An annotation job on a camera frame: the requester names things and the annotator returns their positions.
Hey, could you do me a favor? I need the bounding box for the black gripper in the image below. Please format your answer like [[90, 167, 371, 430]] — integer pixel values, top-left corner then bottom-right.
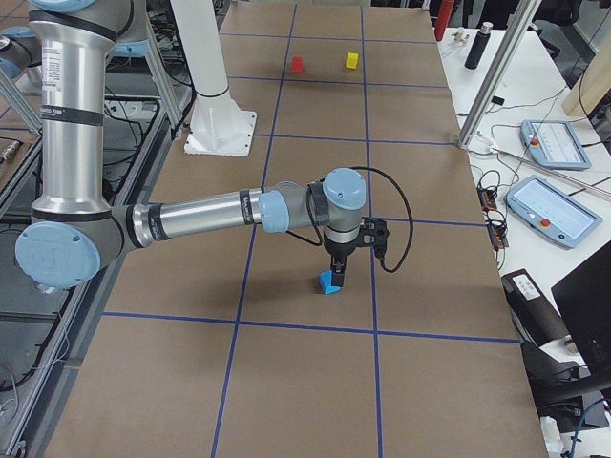
[[324, 236, 362, 287]]

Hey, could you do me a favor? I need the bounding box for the blue block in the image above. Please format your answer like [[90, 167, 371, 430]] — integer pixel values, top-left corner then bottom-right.
[[318, 270, 342, 295]]

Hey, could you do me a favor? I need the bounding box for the red block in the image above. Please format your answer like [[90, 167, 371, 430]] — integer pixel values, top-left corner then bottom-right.
[[289, 55, 305, 73]]

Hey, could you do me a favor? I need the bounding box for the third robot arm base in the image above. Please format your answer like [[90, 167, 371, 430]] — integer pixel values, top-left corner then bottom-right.
[[1, 26, 42, 86]]

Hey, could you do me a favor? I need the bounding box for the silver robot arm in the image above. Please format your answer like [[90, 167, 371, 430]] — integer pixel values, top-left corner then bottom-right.
[[15, 1, 367, 288]]

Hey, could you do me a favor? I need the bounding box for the brown paper table cover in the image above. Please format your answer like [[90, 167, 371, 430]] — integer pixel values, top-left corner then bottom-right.
[[45, 3, 546, 457]]

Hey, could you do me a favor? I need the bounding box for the yellow block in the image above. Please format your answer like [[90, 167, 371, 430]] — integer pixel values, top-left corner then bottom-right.
[[345, 52, 360, 70]]

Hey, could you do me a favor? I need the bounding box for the black box device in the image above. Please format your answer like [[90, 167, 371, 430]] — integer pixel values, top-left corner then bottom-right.
[[501, 269, 569, 346]]

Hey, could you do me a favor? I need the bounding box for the near teach pendant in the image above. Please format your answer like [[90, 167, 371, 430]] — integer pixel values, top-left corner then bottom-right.
[[505, 176, 603, 249]]

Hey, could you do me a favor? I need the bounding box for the teach pendant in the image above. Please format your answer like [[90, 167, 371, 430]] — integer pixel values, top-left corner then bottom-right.
[[520, 120, 592, 171], [505, 176, 603, 249]]

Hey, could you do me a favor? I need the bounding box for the far teach pendant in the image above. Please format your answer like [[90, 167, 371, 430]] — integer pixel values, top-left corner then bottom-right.
[[520, 120, 592, 171]]

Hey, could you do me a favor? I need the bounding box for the black monitor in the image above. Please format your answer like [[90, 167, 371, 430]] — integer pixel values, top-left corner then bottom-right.
[[552, 248, 610, 373]]

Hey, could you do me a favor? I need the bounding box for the black water bottle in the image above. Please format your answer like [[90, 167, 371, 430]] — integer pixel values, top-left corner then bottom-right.
[[464, 22, 494, 70]]

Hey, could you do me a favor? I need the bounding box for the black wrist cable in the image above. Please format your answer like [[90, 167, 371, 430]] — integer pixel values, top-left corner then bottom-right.
[[285, 166, 415, 274]]

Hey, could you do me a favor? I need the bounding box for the white pedestal column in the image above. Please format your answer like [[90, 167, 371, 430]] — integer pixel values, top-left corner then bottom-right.
[[171, 0, 257, 156]]

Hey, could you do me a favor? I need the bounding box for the aluminium frame post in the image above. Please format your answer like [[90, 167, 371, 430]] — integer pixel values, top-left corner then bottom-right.
[[456, 0, 541, 150]]

